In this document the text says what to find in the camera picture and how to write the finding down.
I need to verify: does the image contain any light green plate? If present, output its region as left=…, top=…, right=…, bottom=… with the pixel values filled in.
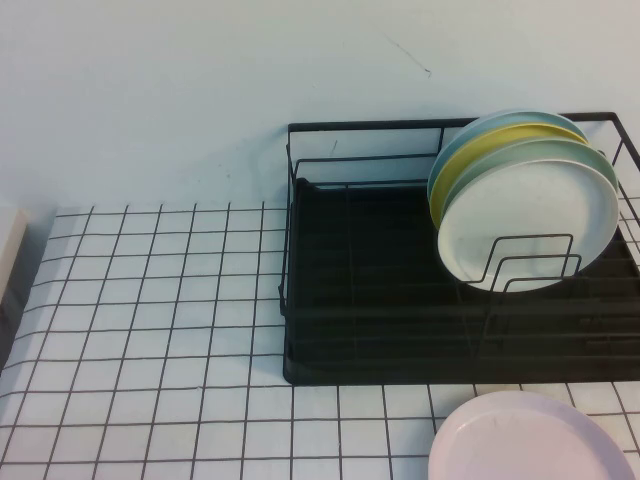
left=436, top=139, right=621, bottom=294

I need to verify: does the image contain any yellow plate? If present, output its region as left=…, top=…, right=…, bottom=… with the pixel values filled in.
left=428, top=122, right=600, bottom=227

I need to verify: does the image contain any light blue plate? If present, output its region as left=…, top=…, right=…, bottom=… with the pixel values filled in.
left=426, top=109, right=592, bottom=202

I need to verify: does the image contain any pink plate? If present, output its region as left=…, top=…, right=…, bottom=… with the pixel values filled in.
left=427, top=390, right=639, bottom=480

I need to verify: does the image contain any black drip tray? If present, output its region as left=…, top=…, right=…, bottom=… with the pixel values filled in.
left=282, top=176, right=640, bottom=386

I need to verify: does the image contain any white grid-pattern tablecloth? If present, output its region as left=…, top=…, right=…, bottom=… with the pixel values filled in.
left=0, top=201, right=640, bottom=480

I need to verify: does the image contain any beige board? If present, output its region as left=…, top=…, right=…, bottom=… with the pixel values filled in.
left=0, top=207, right=30, bottom=312

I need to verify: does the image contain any black wire dish rack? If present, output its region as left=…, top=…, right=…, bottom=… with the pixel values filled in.
left=277, top=111, right=640, bottom=386

